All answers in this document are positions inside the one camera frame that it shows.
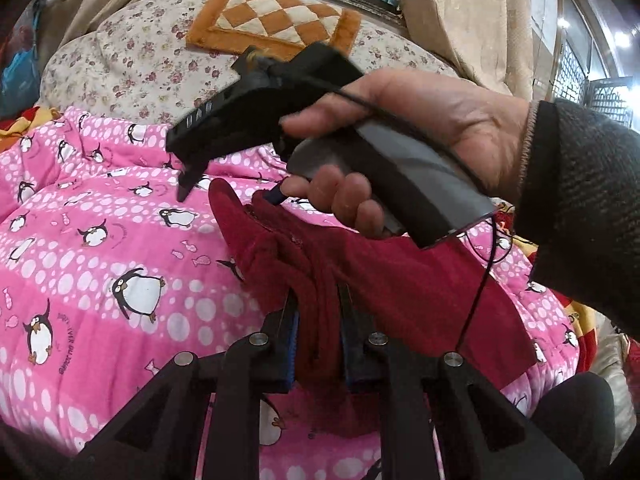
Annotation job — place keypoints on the orange checkered cushion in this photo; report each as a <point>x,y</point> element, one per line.
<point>280,15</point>

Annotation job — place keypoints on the floral quilt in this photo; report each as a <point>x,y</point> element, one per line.
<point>140,75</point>

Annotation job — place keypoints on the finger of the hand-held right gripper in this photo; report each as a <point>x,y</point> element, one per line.
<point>190,180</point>
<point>275,194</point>

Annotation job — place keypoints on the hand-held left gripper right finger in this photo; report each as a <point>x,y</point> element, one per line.
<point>350,355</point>

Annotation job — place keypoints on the ceiling light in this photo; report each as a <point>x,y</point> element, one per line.
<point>622,38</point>
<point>565,22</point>

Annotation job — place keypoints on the person's right forearm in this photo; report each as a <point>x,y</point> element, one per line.
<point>585,210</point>

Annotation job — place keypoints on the cream cloth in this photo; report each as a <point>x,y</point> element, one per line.
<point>607,360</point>

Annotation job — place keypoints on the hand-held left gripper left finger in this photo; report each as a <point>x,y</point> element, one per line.
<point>291,345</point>

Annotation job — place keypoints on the dark cloth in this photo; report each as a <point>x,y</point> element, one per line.
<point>575,425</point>

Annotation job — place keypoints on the pink penguin print blanket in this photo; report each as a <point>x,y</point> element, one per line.
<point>125,240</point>

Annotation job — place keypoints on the blue plastic bag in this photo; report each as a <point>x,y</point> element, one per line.
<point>20,67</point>

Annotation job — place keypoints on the dark red sweater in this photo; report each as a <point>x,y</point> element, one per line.
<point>400,285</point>

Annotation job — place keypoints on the metal lattice window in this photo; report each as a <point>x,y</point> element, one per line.
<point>610,102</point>

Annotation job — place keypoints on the person's right hand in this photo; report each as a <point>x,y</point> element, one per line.
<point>450,115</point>

